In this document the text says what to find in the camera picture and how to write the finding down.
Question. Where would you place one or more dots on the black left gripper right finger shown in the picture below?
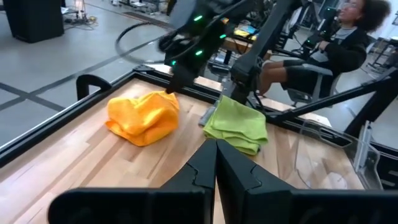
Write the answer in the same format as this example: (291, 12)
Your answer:
(264, 205)

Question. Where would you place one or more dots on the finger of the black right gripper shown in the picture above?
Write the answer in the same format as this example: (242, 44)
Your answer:
(189, 76)
(175, 77)

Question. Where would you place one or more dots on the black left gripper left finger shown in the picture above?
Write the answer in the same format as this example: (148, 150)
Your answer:
(186, 202)

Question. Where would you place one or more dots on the grey microfiber towel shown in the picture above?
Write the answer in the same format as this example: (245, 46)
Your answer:
(207, 116)

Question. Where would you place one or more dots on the orange microfiber towel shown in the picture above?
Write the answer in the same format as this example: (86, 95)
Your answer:
(143, 118)

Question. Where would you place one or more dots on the lime green microfiber towel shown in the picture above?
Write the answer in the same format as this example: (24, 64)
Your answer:
(236, 124)

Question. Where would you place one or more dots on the clear plastic bin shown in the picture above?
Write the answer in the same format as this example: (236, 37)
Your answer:
(368, 155)

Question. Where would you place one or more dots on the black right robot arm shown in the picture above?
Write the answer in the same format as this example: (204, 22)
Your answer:
(264, 37)

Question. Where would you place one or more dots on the background wooden table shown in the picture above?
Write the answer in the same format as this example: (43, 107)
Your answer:
(236, 45)

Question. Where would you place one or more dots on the grey office chair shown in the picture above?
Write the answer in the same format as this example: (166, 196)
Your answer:
(317, 70)

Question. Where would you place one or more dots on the person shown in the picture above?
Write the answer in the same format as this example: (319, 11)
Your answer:
(345, 53)

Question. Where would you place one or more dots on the black cabinet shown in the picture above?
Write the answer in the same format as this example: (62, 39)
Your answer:
(31, 18)

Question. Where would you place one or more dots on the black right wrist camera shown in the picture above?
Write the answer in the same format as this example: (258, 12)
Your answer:
(171, 42)

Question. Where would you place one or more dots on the black aluminium table frame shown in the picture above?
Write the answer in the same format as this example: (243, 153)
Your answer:
(46, 127)

